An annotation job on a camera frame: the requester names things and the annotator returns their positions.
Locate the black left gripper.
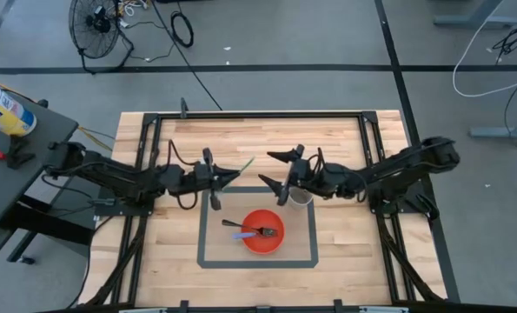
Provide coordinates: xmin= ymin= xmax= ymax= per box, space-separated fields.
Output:
xmin=182 ymin=147 xmax=242 ymax=212

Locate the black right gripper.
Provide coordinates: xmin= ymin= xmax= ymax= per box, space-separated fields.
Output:
xmin=257 ymin=143 xmax=325 ymax=208

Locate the dark metal fork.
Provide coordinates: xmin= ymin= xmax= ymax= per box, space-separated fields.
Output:
xmin=221 ymin=218 xmax=279 ymax=238

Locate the red plastic bowl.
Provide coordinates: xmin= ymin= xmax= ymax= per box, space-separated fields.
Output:
xmin=241 ymin=209 xmax=286 ymax=256

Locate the white paper cup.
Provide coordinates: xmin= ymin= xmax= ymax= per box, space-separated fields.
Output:
xmin=287 ymin=186 xmax=315 ymax=210

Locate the black floor fan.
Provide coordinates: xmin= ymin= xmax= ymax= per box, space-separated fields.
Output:
xmin=68 ymin=0 xmax=136 ymax=74

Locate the black clamp tool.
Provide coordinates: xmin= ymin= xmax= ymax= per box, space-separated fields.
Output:
xmin=5 ymin=134 xmax=36 ymax=170

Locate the dark grey side table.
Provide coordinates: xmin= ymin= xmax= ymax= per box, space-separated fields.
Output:
xmin=0 ymin=77 xmax=80 ymax=276

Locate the yellow wipes canister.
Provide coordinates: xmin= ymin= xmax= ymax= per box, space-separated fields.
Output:
xmin=0 ymin=75 xmax=38 ymax=138

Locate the black aluminium rig frame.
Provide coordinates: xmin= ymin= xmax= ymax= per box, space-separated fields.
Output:
xmin=77 ymin=97 xmax=461 ymax=313

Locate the long black floor cable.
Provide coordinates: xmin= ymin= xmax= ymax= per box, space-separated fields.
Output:
xmin=151 ymin=0 xmax=224 ymax=112

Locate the coiled black cable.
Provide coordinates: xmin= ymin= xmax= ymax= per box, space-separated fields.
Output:
xmin=169 ymin=10 xmax=196 ymax=50

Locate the white cable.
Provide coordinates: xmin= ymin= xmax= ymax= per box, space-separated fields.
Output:
xmin=452 ymin=0 xmax=517 ymax=99

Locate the black cable bundle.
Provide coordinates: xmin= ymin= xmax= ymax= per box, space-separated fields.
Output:
xmin=492 ymin=17 xmax=517 ymax=66

